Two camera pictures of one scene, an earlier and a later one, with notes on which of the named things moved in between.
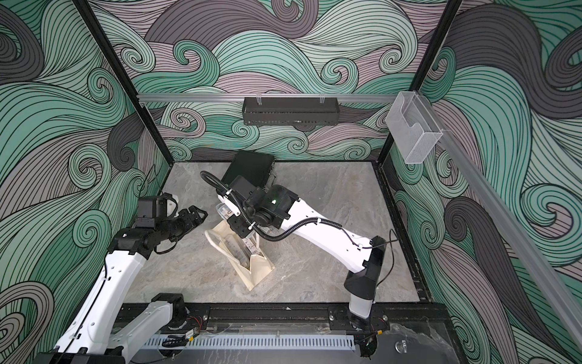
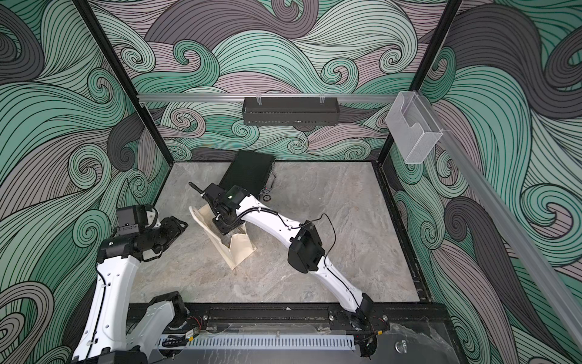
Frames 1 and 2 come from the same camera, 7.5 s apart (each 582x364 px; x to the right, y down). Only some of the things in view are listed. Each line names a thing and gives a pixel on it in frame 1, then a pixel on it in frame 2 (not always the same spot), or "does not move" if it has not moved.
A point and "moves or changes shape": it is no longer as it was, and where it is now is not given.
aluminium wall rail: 149,98 does not move
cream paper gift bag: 260,267 moves or changes shape
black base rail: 301,318 does not move
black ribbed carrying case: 257,167 does not move
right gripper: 237,224 to 224,229
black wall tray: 290,111 does not move
